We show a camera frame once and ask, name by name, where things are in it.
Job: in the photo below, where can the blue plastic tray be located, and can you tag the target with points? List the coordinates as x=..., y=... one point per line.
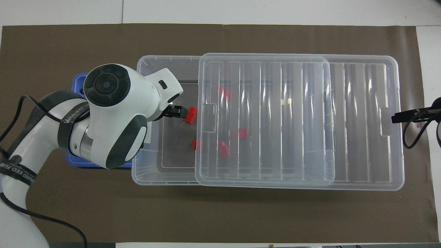
x=74, y=160

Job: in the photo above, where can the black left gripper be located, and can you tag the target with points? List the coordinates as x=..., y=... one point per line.
x=165, y=113

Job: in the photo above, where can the red block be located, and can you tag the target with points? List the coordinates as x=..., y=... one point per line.
x=224, y=93
x=241, y=133
x=223, y=150
x=196, y=144
x=190, y=114

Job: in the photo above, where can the clear ribbed plastic box lid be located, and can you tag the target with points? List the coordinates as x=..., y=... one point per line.
x=361, y=120

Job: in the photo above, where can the brown paper table mat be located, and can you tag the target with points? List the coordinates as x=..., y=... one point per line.
x=220, y=213

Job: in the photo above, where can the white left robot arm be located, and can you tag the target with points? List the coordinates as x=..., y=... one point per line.
x=110, y=131

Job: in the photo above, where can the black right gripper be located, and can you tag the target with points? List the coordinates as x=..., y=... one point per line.
x=429, y=114

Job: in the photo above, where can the clear plastic storage box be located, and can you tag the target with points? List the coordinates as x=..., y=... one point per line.
x=179, y=137

